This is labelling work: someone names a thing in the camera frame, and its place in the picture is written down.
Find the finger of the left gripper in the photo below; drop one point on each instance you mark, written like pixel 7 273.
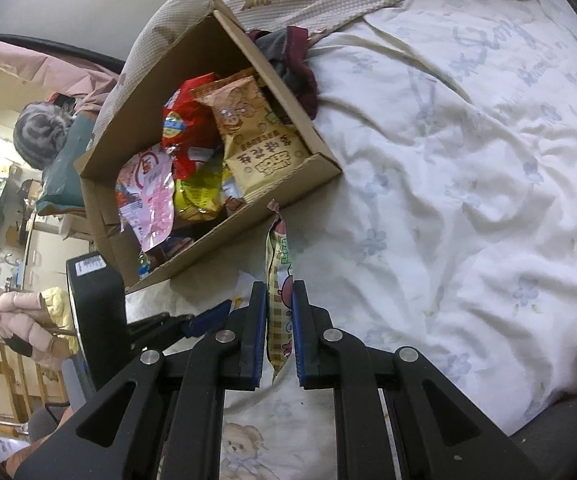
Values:
pixel 158 332
pixel 208 321

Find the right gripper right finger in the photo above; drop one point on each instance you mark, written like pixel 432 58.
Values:
pixel 396 414

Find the pink snack pouch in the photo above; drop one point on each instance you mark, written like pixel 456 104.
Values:
pixel 149 174

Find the yellow green snack bag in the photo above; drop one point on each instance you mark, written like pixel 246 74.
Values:
pixel 198 198

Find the yellow peanut snack packet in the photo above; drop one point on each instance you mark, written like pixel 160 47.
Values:
pixel 258 147

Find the red snack bag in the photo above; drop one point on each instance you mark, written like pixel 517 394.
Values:
pixel 189 132

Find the blue green Lonely God bag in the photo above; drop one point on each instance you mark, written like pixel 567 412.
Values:
pixel 165 251

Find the light blue shrimp snack bag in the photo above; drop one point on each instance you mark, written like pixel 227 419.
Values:
pixel 129 204

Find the white pink snack bag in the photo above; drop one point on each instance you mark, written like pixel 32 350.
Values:
pixel 231 195

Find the pink puffer jacket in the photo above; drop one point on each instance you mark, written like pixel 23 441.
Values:
pixel 27 328

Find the teal headboard cushion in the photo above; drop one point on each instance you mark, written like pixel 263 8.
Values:
pixel 61 187

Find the grey tabby cat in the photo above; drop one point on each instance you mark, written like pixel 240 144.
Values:
pixel 40 133

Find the brown cardboard box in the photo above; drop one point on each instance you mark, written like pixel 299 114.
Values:
pixel 219 45

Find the striped grey garment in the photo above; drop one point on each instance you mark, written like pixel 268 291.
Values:
pixel 286 51

